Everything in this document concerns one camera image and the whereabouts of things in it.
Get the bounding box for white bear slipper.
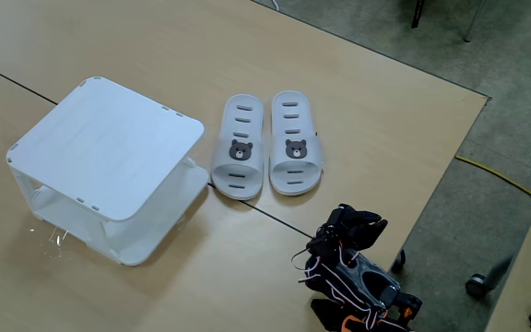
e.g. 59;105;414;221
268;89;325;196
210;93;266;201

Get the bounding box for white plastic shelf box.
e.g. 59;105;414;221
6;76;210;267

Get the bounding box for black table caster wheel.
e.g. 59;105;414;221
390;249;407;274

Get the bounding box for grey chair caster wheel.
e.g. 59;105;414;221
465;273;491;299

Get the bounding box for black chair leg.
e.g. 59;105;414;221
410;0;427;30

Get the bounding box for grey metal chair leg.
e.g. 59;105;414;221
461;0;488;43

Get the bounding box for clear tape scraps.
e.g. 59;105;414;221
28;224;71;259

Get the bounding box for yellow floor cable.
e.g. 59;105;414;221
454;155;531;202

